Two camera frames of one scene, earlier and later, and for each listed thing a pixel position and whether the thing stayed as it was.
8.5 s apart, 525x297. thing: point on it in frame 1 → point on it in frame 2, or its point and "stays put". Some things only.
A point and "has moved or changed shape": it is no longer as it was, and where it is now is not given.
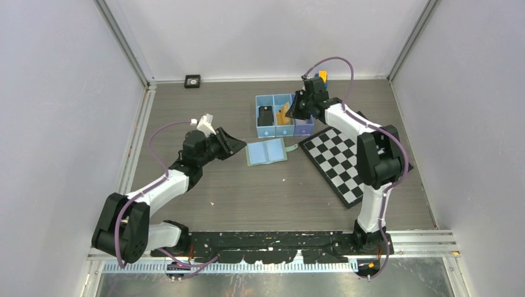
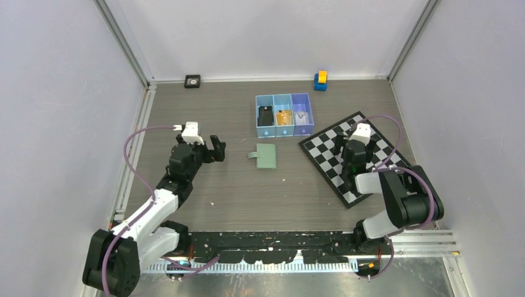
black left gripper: (228, 145) → (218, 147)
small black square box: (192, 81) stays put
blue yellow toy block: (323, 74) stays put
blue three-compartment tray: (272, 122) stays put
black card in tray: (265, 117) stays put
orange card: (280, 117) has moved or changed shape
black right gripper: (293, 112) → (370, 149)
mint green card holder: (267, 151) has moved or changed shape
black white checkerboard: (335, 156) stays put
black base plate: (265, 246) stays put
